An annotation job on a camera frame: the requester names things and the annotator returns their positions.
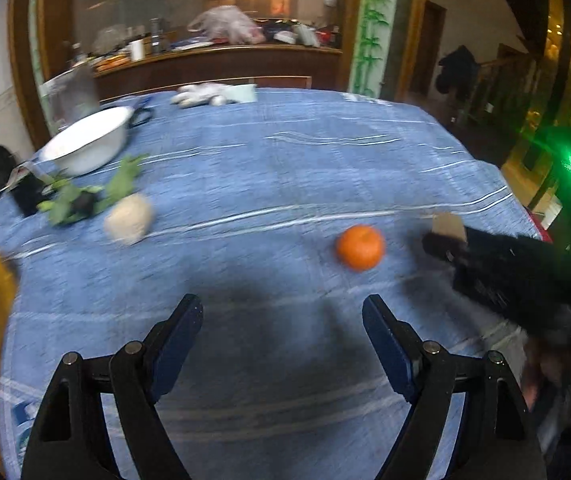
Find beige foam cylinder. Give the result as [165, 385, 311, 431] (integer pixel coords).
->
[432, 212, 468, 243]

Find orange mandarin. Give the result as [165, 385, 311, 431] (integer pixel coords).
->
[335, 224, 385, 272]

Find large beige foam chunk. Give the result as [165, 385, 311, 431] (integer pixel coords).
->
[104, 193, 155, 245]

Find green leaves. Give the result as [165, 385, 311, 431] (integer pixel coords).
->
[37, 156, 144, 226]

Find black box device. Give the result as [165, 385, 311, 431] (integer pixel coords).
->
[8, 169, 50, 217]

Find white enamel basin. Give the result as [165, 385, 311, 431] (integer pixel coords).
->
[39, 106, 134, 177]

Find clear glass pitcher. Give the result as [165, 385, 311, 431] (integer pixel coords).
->
[39, 62, 100, 136]

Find wooden cabinet counter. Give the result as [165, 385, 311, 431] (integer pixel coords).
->
[94, 44, 349, 102]

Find white gloves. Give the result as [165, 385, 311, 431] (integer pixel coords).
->
[170, 82, 257, 108]

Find pink plastic bag on counter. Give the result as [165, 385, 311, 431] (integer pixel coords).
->
[186, 6, 266, 44]

